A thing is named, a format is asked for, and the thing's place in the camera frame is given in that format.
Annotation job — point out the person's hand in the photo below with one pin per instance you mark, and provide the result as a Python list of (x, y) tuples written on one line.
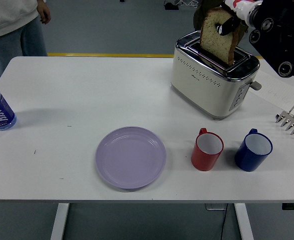
[(44, 13)]

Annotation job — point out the brown bread slice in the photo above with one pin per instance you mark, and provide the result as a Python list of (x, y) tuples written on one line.
[(212, 42)]

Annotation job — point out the cream and chrome toaster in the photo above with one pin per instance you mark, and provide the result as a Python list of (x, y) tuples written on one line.
[(207, 95)]

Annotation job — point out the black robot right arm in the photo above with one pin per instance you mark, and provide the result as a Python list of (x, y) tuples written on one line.
[(282, 37)]

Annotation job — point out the purple plate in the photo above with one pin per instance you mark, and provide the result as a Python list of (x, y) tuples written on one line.
[(130, 158)]

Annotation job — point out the clear bottle with blue label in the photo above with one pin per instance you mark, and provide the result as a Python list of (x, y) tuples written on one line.
[(0, 112)]

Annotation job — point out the white table leg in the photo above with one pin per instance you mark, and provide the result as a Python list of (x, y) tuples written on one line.
[(244, 222), (59, 222)]

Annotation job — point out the red mug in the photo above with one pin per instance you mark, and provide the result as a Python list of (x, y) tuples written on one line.
[(203, 161)]

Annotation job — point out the blue mug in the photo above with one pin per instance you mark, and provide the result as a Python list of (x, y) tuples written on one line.
[(247, 161)]

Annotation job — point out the silver metal toast rack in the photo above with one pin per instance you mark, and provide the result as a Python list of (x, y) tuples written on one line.
[(290, 122)]

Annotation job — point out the black table control panel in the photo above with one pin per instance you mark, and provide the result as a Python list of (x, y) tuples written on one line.
[(293, 206)]

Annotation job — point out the grey under-table bracket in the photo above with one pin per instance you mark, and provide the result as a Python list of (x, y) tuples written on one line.
[(215, 206)]

